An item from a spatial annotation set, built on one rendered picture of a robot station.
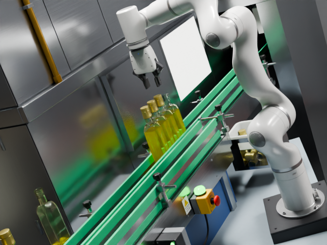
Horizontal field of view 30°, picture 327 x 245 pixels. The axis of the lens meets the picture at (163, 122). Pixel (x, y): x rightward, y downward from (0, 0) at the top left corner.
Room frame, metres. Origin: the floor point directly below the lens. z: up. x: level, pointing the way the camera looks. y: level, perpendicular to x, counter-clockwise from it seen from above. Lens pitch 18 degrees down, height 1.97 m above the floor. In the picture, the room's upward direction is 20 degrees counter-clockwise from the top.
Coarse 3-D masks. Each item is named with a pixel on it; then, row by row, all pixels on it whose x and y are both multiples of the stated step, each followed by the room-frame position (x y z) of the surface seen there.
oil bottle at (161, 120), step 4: (160, 116) 2.33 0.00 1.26; (156, 120) 2.31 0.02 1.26; (160, 120) 2.31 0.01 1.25; (164, 120) 2.33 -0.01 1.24; (160, 124) 2.30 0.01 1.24; (164, 124) 2.32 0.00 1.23; (164, 128) 2.31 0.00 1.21; (168, 128) 2.34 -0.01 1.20; (164, 132) 2.30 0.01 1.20; (168, 132) 2.33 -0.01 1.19; (164, 136) 2.30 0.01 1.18; (168, 136) 2.32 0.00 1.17; (172, 136) 2.34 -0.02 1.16; (168, 140) 2.31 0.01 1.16; (172, 140) 2.33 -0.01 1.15; (168, 144) 2.30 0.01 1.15; (172, 144) 2.32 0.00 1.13
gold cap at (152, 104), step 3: (147, 102) 2.34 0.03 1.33; (150, 102) 2.32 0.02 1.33; (153, 102) 2.32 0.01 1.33; (150, 105) 2.32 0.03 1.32; (153, 105) 2.32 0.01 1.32; (156, 105) 2.33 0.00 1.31; (150, 108) 2.32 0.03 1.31; (153, 108) 2.32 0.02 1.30; (156, 108) 2.33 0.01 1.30; (150, 111) 2.33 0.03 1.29; (153, 111) 2.32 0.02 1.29; (156, 111) 2.32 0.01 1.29
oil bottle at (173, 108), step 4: (172, 104) 2.44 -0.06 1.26; (168, 108) 2.41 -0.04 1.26; (172, 108) 2.41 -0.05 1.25; (176, 108) 2.42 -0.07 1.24; (172, 112) 2.40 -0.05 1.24; (176, 112) 2.41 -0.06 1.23; (176, 116) 2.41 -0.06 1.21; (180, 116) 2.43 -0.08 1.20; (176, 120) 2.40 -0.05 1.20; (180, 120) 2.42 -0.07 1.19; (180, 124) 2.41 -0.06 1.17; (180, 128) 2.40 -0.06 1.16; (184, 128) 2.43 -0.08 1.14; (180, 132) 2.40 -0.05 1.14
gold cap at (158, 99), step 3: (156, 96) 2.38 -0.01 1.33; (159, 96) 2.37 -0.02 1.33; (156, 99) 2.37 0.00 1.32; (159, 99) 2.37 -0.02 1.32; (162, 99) 2.38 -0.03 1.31; (156, 102) 2.37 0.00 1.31; (159, 102) 2.37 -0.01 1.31; (162, 102) 2.37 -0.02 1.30; (159, 105) 2.37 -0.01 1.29; (162, 105) 2.37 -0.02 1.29
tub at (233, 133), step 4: (236, 124) 2.62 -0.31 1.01; (240, 124) 2.63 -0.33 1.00; (244, 124) 2.62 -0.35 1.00; (248, 124) 2.61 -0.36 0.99; (232, 128) 2.59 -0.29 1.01; (236, 128) 2.61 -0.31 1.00; (240, 128) 2.63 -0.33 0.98; (244, 128) 2.63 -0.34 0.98; (232, 132) 2.57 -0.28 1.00; (236, 132) 2.60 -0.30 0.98; (232, 136) 2.55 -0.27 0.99; (236, 136) 2.48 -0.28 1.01; (240, 136) 2.47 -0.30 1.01; (244, 136) 2.46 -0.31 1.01
